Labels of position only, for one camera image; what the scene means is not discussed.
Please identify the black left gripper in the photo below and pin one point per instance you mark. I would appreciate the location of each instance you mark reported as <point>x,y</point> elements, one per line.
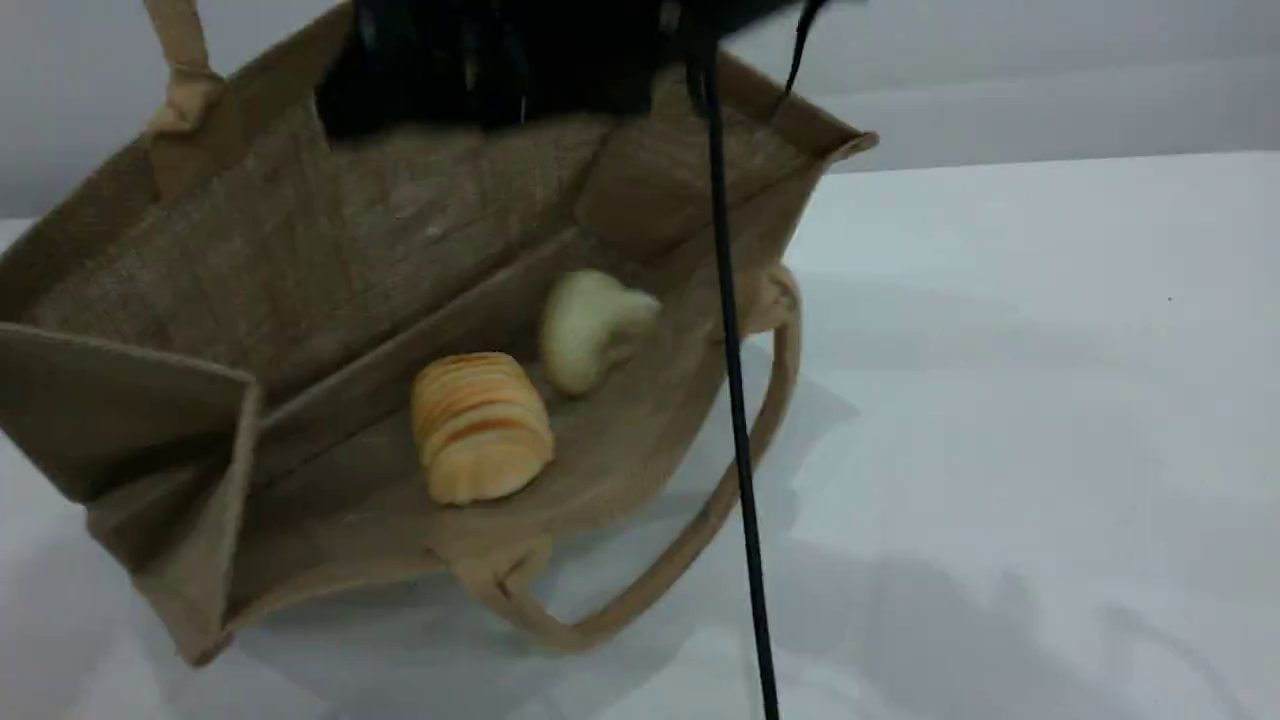
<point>480,60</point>

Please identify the pale egg yolk pastry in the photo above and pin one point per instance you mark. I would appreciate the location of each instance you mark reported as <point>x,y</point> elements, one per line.
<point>585,325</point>

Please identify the long ridged orange bread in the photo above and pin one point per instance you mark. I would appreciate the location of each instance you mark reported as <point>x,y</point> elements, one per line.
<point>480,430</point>

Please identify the brown burlap tote bag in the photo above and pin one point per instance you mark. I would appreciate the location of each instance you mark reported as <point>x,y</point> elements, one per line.
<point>300,260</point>

